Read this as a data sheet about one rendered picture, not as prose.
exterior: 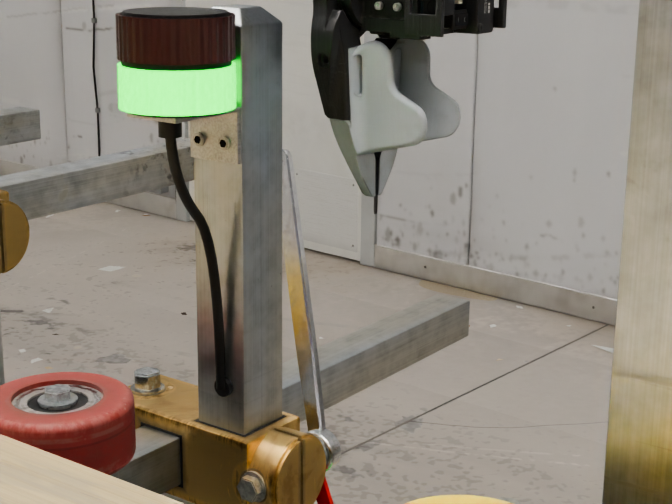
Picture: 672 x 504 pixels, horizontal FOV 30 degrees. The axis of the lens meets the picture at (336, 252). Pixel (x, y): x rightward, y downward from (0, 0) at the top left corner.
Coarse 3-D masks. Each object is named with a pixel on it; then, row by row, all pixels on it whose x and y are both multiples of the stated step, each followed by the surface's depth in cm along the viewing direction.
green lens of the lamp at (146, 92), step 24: (120, 72) 62; (144, 72) 61; (168, 72) 61; (192, 72) 61; (216, 72) 62; (120, 96) 63; (144, 96) 61; (168, 96) 61; (192, 96) 61; (216, 96) 62
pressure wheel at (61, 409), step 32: (32, 384) 68; (64, 384) 69; (96, 384) 68; (0, 416) 64; (32, 416) 64; (64, 416) 64; (96, 416) 64; (128, 416) 66; (64, 448) 63; (96, 448) 64; (128, 448) 66
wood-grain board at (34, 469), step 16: (0, 448) 61; (16, 448) 61; (32, 448) 62; (0, 464) 60; (16, 464) 60; (32, 464) 60; (48, 464) 60; (64, 464) 60; (80, 464) 60; (0, 480) 58; (16, 480) 58; (32, 480) 58; (48, 480) 58; (64, 480) 58; (80, 480) 58; (96, 480) 58; (112, 480) 58; (0, 496) 56; (16, 496) 57; (32, 496) 57; (48, 496) 57; (64, 496) 57; (80, 496) 57; (96, 496) 57; (112, 496) 57; (128, 496) 57; (144, 496) 57; (160, 496) 57
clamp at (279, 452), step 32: (192, 384) 78; (160, 416) 73; (192, 416) 73; (288, 416) 73; (192, 448) 72; (224, 448) 71; (256, 448) 70; (288, 448) 70; (320, 448) 72; (192, 480) 73; (224, 480) 71; (256, 480) 69; (288, 480) 70; (320, 480) 73
